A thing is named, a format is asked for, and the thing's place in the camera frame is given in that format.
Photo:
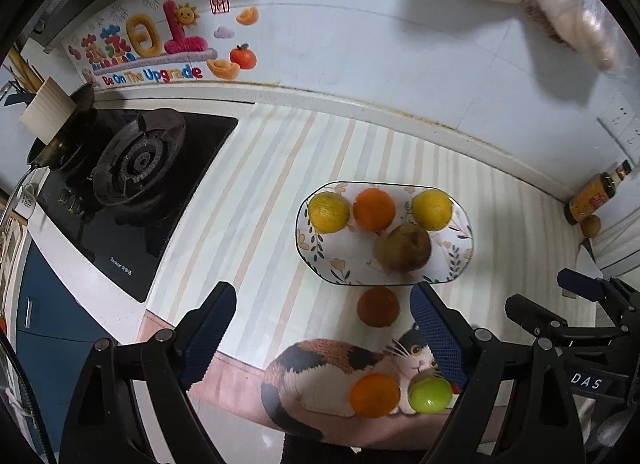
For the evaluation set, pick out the colourful wall sticker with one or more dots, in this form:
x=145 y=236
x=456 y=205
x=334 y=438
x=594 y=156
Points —
x=165 y=41

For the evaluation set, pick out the white wall socket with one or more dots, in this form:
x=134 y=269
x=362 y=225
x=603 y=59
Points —
x=621 y=123

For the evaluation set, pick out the bright orange fruit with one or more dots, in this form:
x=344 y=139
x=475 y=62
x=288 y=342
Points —
x=374 y=396

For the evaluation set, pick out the small brown round fruit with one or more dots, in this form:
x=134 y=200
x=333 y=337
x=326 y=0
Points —
x=591 y=226

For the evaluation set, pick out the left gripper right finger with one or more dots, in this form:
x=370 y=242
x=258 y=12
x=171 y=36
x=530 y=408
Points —
x=541 y=423

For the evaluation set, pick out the striped cat print mat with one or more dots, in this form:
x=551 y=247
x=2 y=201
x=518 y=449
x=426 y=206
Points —
x=247 y=225

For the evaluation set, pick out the black gas stove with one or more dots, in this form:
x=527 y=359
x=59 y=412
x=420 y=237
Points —
x=120 y=196

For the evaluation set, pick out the dark orange fruit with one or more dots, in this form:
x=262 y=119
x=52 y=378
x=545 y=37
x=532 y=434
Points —
x=378 y=307

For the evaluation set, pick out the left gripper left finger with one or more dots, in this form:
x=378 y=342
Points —
x=104 y=423

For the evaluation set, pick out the yellow lemon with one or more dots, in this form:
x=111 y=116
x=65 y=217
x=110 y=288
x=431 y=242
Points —
x=432 y=209

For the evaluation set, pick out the blue cabinet door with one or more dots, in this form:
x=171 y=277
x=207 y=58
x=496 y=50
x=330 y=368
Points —
x=54 y=336

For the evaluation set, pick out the beige paper roll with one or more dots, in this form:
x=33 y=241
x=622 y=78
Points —
x=46 y=114

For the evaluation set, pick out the floral oval ceramic plate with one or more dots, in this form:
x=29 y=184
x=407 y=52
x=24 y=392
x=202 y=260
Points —
x=384 y=233

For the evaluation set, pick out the green apple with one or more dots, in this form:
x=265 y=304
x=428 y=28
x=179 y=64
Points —
x=430 y=395

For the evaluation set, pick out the yellow-green citrus fruit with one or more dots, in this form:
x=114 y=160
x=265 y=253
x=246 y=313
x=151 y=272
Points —
x=328 y=212

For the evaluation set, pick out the brown sauce bottle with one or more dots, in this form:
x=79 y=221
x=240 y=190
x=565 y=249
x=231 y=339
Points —
x=601 y=189

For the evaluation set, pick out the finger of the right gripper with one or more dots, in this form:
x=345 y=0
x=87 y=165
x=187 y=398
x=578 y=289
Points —
x=581 y=285
x=534 y=319

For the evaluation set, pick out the orange in plate back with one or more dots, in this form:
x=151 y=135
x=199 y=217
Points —
x=374 y=210

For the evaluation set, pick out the brown russet apple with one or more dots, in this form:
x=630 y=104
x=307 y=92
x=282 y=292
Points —
x=407 y=248

